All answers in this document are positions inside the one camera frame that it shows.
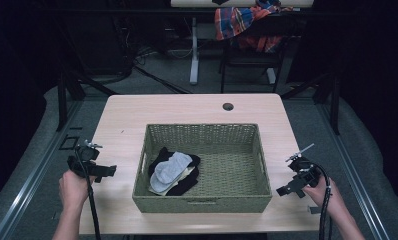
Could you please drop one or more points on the aluminium floor rail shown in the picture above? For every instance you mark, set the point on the aluminium floor rail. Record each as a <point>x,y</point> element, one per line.
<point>27,186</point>
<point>352,173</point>

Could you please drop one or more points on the person's left hand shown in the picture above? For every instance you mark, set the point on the person's left hand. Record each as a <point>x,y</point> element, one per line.
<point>74,190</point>

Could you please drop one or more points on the white desk with legs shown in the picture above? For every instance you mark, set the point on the white desk with legs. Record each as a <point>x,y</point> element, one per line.
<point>194,56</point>

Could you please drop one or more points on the person's right hand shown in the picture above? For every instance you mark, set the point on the person's right hand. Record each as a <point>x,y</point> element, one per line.
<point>323,195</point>

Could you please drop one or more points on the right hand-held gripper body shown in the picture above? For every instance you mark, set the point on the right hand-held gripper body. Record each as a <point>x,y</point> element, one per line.
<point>305,173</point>

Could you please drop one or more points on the black metal stand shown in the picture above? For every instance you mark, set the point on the black metal stand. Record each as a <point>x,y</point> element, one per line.
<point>328,96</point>
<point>65,90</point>

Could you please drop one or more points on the small grey bracket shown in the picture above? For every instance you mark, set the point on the small grey bracket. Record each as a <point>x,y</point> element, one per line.
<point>314,210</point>

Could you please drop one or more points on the plaid cloth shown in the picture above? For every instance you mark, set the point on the plaid cloth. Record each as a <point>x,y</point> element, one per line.
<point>233,21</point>

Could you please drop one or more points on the black square frame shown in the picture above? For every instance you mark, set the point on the black square frame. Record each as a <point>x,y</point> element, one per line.
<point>68,142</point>

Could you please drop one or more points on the cream sock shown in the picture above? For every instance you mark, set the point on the cream sock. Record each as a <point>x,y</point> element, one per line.
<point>183,176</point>

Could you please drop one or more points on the grey sock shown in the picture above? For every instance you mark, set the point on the grey sock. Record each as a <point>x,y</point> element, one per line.
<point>170,170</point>

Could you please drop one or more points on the green woven basket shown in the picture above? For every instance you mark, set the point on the green woven basket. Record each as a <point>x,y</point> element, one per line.
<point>233,173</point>

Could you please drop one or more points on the black chair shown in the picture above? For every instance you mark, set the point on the black chair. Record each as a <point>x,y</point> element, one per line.
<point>253,58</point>

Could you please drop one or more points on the black sock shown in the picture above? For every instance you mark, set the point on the black sock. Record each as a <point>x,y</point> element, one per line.
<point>187,186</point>

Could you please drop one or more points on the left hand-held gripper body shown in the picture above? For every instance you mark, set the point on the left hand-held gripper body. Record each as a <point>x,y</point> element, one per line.
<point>83,156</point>

